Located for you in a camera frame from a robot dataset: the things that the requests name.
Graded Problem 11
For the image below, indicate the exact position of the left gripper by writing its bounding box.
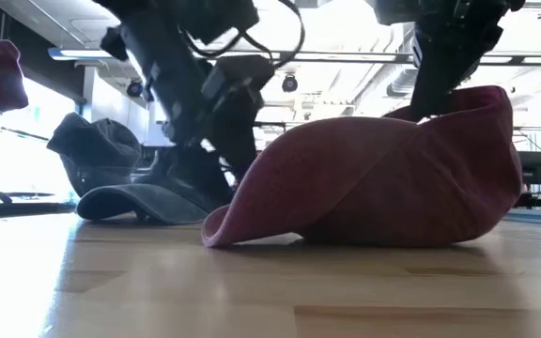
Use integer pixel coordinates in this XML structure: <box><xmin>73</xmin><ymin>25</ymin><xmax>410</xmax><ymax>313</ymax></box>
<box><xmin>143</xmin><ymin>65</ymin><xmax>258</xmax><ymax>212</ymax></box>

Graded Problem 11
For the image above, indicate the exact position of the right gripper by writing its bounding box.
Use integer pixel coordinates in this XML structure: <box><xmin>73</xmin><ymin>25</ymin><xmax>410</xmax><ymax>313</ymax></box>
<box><xmin>376</xmin><ymin>0</ymin><xmax>525</xmax><ymax>119</ymax></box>

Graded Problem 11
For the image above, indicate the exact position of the black ceiling spotlight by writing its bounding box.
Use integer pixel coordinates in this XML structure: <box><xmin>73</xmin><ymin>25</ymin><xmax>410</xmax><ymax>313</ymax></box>
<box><xmin>282</xmin><ymin>73</ymin><xmax>300</xmax><ymax>94</ymax></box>
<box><xmin>127</xmin><ymin>79</ymin><xmax>146</xmax><ymax>99</ymax></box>

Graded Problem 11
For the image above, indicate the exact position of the black background monitor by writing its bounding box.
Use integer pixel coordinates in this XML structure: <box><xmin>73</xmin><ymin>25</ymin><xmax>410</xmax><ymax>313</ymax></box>
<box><xmin>517</xmin><ymin>150</ymin><xmax>541</xmax><ymax>185</ymax></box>

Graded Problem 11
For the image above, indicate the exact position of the long ceiling light bar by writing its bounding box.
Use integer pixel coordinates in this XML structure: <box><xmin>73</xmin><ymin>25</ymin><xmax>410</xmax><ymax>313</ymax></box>
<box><xmin>48</xmin><ymin>46</ymin><xmax>541</xmax><ymax>66</ymax></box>

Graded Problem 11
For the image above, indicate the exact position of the blue grey ledge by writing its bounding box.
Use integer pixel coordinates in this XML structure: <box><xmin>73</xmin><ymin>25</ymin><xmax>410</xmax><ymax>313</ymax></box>
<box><xmin>504</xmin><ymin>208</ymin><xmax>541</xmax><ymax>227</ymax></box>

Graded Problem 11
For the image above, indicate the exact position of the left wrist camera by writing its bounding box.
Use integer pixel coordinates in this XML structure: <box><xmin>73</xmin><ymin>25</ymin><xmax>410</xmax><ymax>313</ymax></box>
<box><xmin>202</xmin><ymin>54</ymin><xmax>276</xmax><ymax>105</ymax></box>

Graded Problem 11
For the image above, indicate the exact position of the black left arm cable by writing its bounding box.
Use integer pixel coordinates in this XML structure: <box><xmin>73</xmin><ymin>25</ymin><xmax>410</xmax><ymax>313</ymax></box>
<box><xmin>178</xmin><ymin>0</ymin><xmax>307</xmax><ymax>62</ymax></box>

